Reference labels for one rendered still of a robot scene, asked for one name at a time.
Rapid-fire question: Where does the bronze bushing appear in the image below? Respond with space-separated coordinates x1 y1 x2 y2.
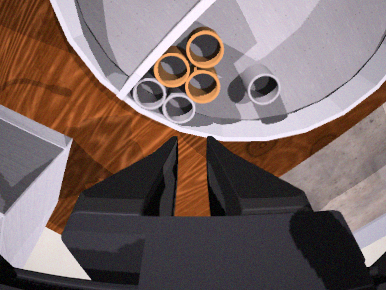
186 27 224 68
154 46 190 87
185 64 220 103

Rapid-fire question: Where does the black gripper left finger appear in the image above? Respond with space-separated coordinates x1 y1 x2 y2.
70 136 178 216

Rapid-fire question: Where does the grey metal bushing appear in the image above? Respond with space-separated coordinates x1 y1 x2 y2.
162 83 195 124
242 64 280 105
132 68 168 110

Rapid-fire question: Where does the white round turntable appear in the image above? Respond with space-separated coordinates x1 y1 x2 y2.
50 0 386 141

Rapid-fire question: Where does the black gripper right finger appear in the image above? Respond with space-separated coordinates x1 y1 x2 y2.
206 136 314 216

